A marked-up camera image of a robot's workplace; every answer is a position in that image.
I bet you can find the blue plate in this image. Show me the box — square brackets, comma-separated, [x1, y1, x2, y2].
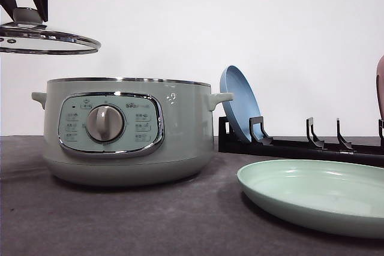
[220, 65, 262, 141]

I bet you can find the green electric steamer pot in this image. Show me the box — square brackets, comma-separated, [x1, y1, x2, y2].
[31, 77, 233, 186]

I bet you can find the black plate rack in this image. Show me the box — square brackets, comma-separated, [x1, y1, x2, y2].
[218, 116, 384, 167]

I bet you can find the pink plate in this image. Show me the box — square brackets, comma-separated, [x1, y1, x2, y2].
[376, 54, 384, 119]

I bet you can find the green plate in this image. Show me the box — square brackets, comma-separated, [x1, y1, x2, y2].
[236, 159, 384, 239]

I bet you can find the glass steamer lid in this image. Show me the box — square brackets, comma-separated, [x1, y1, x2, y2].
[0, 7, 101, 55]

